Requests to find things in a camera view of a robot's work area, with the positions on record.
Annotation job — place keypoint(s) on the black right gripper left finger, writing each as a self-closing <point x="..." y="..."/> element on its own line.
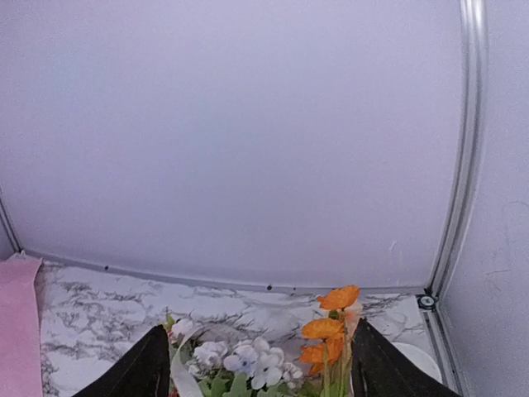
<point x="142" y="372"/>

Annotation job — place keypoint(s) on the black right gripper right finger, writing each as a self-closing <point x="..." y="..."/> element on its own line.
<point x="380" y="369"/>

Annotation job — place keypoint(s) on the orange fake flower stem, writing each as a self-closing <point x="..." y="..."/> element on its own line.
<point x="329" y="352"/>

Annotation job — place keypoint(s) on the pink wrapping paper sheet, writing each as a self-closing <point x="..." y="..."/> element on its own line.
<point x="20" y="330"/>

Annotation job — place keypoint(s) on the white fake flower bunch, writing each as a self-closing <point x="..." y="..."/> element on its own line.
<point x="250" y="367"/>

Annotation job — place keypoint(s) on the cream printed ribbon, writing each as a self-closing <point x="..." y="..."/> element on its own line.
<point x="184" y="382"/>

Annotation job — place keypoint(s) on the orange bowl white inside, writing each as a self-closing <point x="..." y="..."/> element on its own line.
<point x="420" y="359"/>

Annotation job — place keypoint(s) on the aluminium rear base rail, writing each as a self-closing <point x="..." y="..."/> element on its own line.
<point x="263" y="274"/>

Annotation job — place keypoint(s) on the aluminium frame post left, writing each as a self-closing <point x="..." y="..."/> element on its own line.
<point x="8" y="227"/>

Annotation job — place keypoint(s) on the aluminium frame post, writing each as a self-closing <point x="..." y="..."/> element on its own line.
<point x="8" y="227"/>
<point x="474" y="26"/>

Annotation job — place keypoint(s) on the aluminium frame post right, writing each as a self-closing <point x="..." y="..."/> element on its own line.
<point x="474" y="26"/>

